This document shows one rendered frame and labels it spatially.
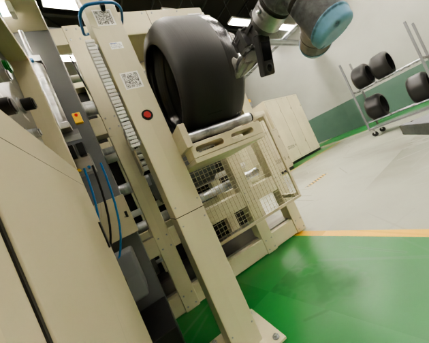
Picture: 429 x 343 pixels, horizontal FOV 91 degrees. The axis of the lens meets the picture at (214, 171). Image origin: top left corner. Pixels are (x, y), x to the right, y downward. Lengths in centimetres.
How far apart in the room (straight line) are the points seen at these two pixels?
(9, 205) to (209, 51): 80
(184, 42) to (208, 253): 82
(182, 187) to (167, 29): 61
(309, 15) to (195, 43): 44
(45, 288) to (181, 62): 78
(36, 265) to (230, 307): 85
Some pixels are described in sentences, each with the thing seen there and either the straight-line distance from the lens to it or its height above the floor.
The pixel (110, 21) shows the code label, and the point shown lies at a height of 149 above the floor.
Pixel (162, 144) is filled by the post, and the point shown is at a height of 92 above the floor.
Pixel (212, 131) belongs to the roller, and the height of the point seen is 89.
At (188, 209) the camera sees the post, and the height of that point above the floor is 63.
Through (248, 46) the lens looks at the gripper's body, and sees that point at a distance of 77.
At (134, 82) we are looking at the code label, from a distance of 101.
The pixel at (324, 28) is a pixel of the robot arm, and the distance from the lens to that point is 61.
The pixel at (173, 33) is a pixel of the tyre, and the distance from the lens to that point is 94.
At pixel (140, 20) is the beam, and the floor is 172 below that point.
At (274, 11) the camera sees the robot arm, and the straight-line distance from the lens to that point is 68.
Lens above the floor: 71
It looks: 1 degrees up
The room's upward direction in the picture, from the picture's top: 24 degrees counter-clockwise
